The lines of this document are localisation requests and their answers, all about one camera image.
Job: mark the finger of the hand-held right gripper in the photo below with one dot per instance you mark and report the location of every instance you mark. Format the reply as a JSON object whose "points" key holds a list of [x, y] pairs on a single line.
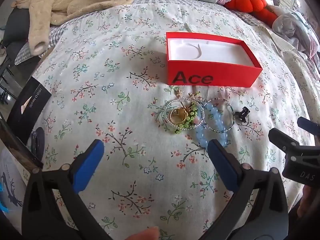
{"points": [[282, 138], [308, 125]]}

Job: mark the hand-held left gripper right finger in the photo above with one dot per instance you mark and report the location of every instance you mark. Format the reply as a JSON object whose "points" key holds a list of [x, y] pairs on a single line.
{"points": [[222, 162]]}

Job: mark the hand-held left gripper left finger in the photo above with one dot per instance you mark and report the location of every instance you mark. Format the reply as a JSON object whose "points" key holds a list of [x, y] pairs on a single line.
{"points": [[90, 162]]}

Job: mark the black hair claw clip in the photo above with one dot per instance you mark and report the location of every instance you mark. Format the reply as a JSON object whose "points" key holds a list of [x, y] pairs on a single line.
{"points": [[243, 113]]}

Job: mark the red cardboard box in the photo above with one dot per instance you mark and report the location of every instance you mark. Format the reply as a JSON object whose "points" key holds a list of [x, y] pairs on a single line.
{"points": [[200, 73]]}

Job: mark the person's right hand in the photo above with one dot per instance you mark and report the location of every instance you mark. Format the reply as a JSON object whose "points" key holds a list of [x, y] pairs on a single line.
{"points": [[308, 202]]}

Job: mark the person's left hand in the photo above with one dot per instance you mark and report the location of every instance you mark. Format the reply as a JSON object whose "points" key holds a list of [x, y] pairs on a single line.
{"points": [[142, 233]]}

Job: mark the dark hair clip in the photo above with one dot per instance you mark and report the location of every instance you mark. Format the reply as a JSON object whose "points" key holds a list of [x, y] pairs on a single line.
{"points": [[38, 142]]}

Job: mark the small gold earring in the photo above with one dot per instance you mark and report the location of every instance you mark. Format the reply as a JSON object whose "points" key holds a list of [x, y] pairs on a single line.
{"points": [[178, 93], [193, 95]]}

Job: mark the white deer print bag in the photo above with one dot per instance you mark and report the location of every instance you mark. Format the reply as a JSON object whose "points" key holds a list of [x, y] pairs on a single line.
{"points": [[12, 180]]}

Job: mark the black phone box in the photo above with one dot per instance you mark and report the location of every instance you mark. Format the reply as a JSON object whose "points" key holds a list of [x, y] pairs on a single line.
{"points": [[30, 102]]}

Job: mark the floral bed sheet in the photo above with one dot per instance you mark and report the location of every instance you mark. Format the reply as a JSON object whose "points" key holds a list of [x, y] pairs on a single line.
{"points": [[112, 80]]}

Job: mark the cream cloth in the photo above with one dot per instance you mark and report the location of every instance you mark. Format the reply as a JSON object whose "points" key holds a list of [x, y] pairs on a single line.
{"points": [[280, 41]]}

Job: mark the grey white crumpled clothing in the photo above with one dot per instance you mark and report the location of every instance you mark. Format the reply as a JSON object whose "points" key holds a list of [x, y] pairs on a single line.
{"points": [[297, 27]]}

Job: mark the orange plush pumpkin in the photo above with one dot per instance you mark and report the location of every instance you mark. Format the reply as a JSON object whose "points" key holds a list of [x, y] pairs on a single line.
{"points": [[250, 3]]}

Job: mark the dark grey cushion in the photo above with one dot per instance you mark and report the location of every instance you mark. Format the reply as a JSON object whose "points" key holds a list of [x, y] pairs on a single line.
{"points": [[16, 22]]}

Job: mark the beige fleece garment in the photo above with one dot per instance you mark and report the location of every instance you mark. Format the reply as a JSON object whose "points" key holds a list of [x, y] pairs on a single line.
{"points": [[82, 0]]}

